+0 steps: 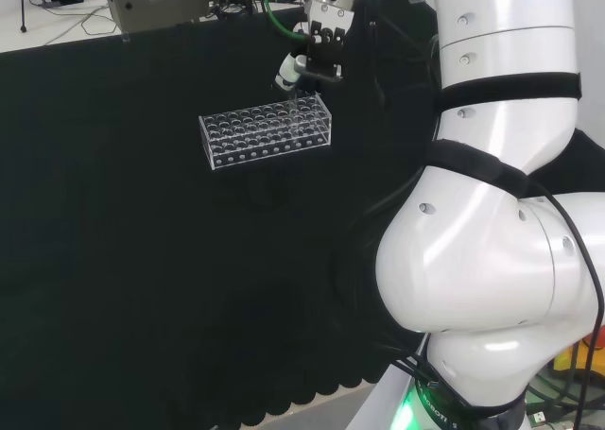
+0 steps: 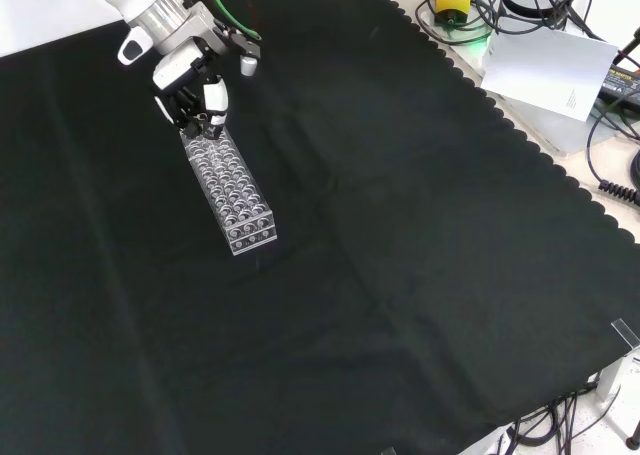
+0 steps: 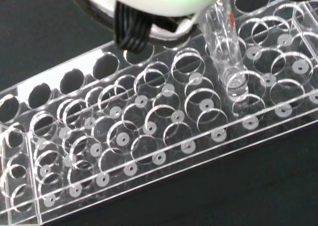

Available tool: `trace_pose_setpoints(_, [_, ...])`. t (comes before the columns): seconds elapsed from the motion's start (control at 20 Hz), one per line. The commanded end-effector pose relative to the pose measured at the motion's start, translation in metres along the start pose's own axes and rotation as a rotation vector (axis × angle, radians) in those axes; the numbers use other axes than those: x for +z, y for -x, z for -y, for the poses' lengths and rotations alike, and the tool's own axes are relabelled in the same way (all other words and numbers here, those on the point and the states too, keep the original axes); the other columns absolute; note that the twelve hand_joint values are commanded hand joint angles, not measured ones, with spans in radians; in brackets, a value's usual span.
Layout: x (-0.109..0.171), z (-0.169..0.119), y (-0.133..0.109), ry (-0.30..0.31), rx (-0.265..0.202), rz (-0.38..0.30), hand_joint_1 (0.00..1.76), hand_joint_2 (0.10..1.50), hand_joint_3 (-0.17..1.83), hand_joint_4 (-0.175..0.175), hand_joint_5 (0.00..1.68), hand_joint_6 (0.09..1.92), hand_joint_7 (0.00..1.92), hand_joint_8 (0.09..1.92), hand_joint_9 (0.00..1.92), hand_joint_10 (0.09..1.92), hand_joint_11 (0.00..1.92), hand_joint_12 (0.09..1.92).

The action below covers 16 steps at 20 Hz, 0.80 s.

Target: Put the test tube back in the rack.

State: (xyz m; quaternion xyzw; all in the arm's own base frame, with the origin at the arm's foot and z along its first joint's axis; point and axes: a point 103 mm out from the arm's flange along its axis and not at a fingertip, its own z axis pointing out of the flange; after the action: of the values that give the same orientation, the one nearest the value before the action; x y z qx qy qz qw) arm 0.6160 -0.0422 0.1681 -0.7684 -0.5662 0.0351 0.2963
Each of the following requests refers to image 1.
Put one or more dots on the black tripod leg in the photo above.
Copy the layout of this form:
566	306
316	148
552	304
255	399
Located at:
22	5

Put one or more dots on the black USB plug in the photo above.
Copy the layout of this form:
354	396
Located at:
540	416

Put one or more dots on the yellow stop button box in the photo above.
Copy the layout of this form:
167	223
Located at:
569	354

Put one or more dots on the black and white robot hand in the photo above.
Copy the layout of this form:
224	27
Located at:
326	47

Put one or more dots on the grey metal box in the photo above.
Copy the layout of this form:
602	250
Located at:
160	0

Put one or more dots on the black bench cloth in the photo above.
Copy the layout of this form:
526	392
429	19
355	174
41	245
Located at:
142	236

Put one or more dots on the clear acrylic test tube rack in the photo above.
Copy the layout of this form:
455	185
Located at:
262	130

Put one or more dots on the clear glass test tube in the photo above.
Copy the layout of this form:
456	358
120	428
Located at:
292	111

